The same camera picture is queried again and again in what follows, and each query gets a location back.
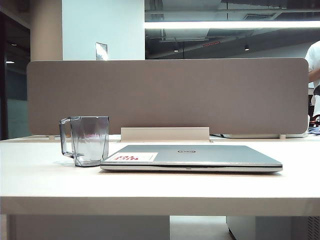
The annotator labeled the transparent grey handled water cup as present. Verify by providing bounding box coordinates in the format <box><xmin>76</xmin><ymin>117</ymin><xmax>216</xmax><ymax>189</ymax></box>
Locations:
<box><xmin>59</xmin><ymin>115</ymin><xmax>110</xmax><ymax>168</ymax></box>

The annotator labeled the white red laptop sticker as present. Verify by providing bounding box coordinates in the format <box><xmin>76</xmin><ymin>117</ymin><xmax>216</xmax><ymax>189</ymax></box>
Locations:
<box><xmin>111</xmin><ymin>151</ymin><xmax>159</xmax><ymax>162</ymax></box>

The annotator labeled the silver closed laptop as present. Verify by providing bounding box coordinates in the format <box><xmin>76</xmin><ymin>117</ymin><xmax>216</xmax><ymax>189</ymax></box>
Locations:
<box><xmin>99</xmin><ymin>144</ymin><xmax>284</xmax><ymax>173</ymax></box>

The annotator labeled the beige fabric desk partition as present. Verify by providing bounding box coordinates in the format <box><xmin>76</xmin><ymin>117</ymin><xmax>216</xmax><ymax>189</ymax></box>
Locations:
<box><xmin>26</xmin><ymin>57</ymin><xmax>310</xmax><ymax>136</ymax></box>

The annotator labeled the long ceiling light strip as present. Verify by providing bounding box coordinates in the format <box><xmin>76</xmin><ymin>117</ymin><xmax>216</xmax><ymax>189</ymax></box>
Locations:
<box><xmin>144</xmin><ymin>20</ymin><xmax>320</xmax><ymax>30</ymax></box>

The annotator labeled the white desk support panel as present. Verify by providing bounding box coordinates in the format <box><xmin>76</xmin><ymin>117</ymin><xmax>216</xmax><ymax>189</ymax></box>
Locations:
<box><xmin>7</xmin><ymin>214</ymin><xmax>171</xmax><ymax>240</ymax></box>

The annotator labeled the person in white shirt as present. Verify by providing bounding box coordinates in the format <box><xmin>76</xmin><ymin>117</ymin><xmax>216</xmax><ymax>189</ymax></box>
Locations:
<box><xmin>305</xmin><ymin>43</ymin><xmax>320</xmax><ymax>84</ymax></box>

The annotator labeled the framed wall notice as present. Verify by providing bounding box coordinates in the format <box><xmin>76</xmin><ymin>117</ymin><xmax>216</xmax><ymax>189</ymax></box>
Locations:
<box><xmin>95</xmin><ymin>41</ymin><xmax>109</xmax><ymax>61</ymax></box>

